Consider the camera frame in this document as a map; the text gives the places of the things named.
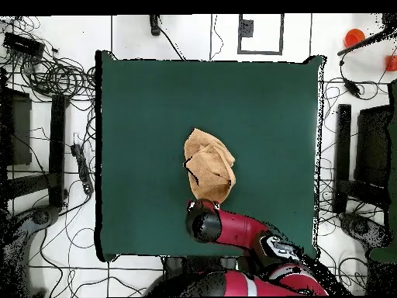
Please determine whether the black cross beam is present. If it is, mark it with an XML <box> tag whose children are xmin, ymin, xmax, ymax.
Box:
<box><xmin>5</xmin><ymin>172</ymin><xmax>58</xmax><ymax>199</ymax></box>

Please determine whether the black flat bar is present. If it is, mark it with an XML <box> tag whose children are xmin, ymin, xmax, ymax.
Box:
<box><xmin>48</xmin><ymin>94</ymin><xmax>67</xmax><ymax>207</ymax></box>
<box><xmin>333</xmin><ymin>103</ymin><xmax>352</xmax><ymax>213</ymax></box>

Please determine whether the black box device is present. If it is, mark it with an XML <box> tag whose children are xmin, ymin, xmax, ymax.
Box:
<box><xmin>2</xmin><ymin>32</ymin><xmax>46</xmax><ymax>58</ymax></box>

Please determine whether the black long cable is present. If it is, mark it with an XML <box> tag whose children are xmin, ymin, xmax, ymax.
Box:
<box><xmin>156</xmin><ymin>26</ymin><xmax>186</xmax><ymax>61</ymax></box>

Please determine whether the tan terry towel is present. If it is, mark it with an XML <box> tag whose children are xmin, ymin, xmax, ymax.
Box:
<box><xmin>183</xmin><ymin>127</ymin><xmax>236</xmax><ymax>204</ymax></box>

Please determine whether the thin black cable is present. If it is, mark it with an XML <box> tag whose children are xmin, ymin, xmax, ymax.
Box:
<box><xmin>209</xmin><ymin>13</ymin><xmax>225</xmax><ymax>61</ymax></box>

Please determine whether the black flat panel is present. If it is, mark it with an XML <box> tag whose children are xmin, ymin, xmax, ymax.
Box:
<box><xmin>0</xmin><ymin>88</ymin><xmax>33</xmax><ymax>167</ymax></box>
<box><xmin>354</xmin><ymin>105</ymin><xmax>392</xmax><ymax>187</ymax></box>

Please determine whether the black power strip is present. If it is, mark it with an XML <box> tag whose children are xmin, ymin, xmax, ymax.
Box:
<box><xmin>70</xmin><ymin>144</ymin><xmax>95</xmax><ymax>196</ymax></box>

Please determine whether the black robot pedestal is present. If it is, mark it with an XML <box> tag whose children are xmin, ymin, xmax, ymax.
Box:
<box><xmin>162</xmin><ymin>255</ymin><xmax>246</xmax><ymax>275</ymax></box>

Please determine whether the tangle of black cables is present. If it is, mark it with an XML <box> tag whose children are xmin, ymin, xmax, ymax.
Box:
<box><xmin>18</xmin><ymin>54</ymin><xmax>97</xmax><ymax>102</ymax></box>

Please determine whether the black thin rod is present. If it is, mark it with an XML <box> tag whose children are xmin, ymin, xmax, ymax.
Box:
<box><xmin>337</xmin><ymin>29</ymin><xmax>397</xmax><ymax>57</ymax></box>

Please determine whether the grey square frame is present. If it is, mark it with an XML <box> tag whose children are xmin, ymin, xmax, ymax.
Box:
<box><xmin>237</xmin><ymin>13</ymin><xmax>285</xmax><ymax>56</ymax></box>

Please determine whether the grey chair base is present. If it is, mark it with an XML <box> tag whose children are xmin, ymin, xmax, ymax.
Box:
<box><xmin>0</xmin><ymin>204</ymin><xmax>60</xmax><ymax>297</ymax></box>
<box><xmin>339</xmin><ymin>212</ymin><xmax>390</xmax><ymax>249</ymax></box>

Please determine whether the dark grey square patch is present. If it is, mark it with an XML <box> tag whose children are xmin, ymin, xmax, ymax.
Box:
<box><xmin>238</xmin><ymin>19</ymin><xmax>254</xmax><ymax>38</ymax></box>

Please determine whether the black power adapter with cable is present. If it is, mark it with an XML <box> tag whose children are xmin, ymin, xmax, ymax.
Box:
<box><xmin>339</xmin><ymin>58</ymin><xmax>364</xmax><ymax>99</ymax></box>

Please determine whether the small black device on cable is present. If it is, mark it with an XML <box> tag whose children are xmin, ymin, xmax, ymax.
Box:
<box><xmin>149</xmin><ymin>14</ymin><xmax>161</xmax><ymax>36</ymax></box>

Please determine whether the dark green table cloth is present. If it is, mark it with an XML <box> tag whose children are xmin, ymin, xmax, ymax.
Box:
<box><xmin>94</xmin><ymin>50</ymin><xmax>326</xmax><ymax>262</ymax></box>

